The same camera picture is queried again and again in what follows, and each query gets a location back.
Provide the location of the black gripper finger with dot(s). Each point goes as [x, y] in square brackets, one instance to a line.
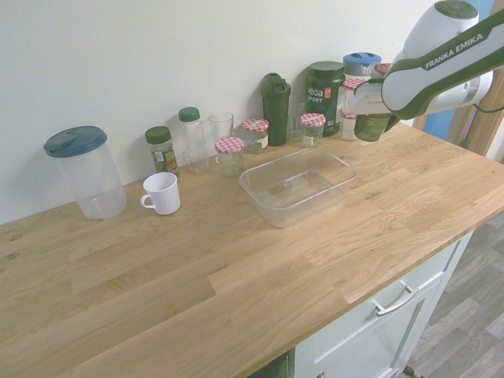
[392, 123]

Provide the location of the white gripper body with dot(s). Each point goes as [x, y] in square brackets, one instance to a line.
[366, 100]

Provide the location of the green cereal cup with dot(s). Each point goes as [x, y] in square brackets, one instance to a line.
[370, 128]

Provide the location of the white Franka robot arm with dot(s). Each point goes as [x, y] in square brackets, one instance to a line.
[445, 78]

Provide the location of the clear plastic rectangular container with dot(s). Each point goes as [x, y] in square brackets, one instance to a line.
[291, 189]

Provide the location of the jam jar red checkered lid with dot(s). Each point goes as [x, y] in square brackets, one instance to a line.
[348, 130]
[353, 83]
[313, 134]
[229, 145]
[256, 125]

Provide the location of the clear pitcher with light-blue lid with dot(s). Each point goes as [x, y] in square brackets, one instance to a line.
[360, 59]

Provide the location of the dark Vega protein tub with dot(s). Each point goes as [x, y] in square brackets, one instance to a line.
[323, 86]

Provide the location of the clear glass tumbler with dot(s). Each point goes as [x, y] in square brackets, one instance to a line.
[295, 122]

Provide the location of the black shaker bottle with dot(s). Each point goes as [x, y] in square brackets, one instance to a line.
[275, 114]

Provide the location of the tall clear glass mug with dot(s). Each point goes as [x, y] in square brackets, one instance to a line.
[221, 126]

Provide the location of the clear bottle with green lid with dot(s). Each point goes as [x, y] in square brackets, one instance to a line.
[190, 115]

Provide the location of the spice jar with dark lid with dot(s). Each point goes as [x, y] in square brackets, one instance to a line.
[161, 153]

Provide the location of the white ceramic mug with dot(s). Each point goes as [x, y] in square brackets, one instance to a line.
[165, 197]

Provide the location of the white cabinet with drawer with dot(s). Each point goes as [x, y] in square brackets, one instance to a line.
[354, 346]

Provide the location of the silver cabinet knob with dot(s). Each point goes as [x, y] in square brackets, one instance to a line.
[319, 374]

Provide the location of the clear pitcher with teal lid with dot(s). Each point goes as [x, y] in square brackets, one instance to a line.
[75, 141]

